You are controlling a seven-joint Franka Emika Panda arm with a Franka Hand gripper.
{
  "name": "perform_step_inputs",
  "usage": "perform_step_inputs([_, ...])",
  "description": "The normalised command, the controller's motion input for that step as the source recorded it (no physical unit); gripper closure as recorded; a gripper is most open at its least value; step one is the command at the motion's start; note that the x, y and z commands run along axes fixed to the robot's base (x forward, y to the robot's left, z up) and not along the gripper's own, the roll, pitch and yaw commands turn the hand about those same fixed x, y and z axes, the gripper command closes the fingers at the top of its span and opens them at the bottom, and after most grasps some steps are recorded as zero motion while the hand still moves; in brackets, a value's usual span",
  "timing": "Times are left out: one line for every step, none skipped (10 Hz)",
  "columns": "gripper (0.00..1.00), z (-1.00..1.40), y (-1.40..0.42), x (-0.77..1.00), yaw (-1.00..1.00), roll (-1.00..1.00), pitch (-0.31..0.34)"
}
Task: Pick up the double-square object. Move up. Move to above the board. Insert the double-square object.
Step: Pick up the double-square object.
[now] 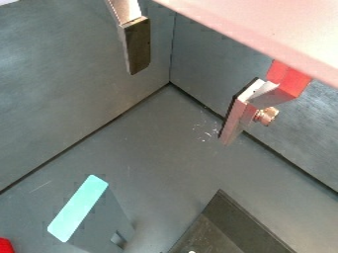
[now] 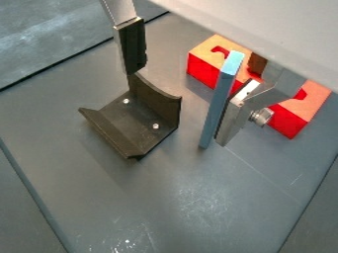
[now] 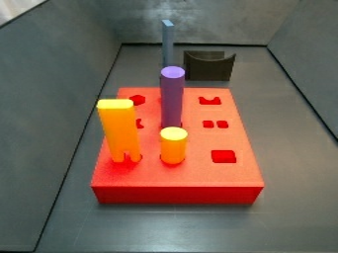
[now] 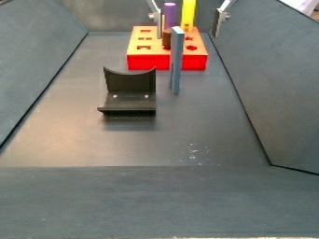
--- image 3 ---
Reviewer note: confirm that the blue double-square block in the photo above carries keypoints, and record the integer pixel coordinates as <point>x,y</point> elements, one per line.
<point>167,42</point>

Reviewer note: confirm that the short yellow cylinder peg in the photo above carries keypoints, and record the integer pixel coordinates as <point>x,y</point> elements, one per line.
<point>173,138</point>

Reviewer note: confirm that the red shape-sorter board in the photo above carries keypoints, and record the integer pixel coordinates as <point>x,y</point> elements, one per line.
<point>219,172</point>

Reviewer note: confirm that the purple cylinder peg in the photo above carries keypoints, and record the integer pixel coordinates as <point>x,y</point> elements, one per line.
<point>171,85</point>

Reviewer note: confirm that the black curved bracket stand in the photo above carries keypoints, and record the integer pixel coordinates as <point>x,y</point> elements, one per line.
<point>207,65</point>

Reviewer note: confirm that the tall yellow arch block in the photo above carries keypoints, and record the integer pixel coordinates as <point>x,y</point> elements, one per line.
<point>117,117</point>

